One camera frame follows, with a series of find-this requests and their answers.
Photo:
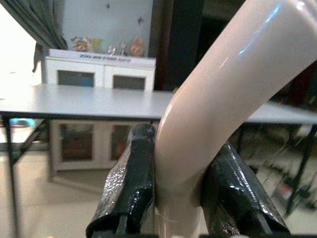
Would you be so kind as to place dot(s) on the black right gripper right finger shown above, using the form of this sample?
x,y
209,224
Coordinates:
x,y
235,188

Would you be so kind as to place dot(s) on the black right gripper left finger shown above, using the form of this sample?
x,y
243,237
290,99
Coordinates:
x,y
133,173

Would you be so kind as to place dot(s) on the grey table with black legs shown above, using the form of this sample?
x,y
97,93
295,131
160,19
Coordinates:
x,y
81,101

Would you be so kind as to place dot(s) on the white cabinet with glass doors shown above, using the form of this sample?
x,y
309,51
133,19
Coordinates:
x,y
99,79

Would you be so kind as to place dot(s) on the white box with blue print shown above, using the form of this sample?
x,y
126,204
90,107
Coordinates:
x,y
104,57

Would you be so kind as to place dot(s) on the small silver figurine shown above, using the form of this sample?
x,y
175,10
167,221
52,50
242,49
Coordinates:
x,y
112,50

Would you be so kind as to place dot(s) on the orange round figurine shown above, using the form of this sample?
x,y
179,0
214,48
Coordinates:
x,y
137,46

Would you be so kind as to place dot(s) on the yellow green figurine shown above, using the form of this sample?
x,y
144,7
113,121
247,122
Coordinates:
x,y
98,45

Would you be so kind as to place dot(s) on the colourful cartoon figurine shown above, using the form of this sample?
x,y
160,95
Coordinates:
x,y
81,43

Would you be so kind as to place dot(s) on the dark wooden door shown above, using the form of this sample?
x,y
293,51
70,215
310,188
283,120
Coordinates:
x,y
183,42

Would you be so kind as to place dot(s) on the dark grey curtain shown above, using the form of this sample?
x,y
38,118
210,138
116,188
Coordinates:
x,y
37,22

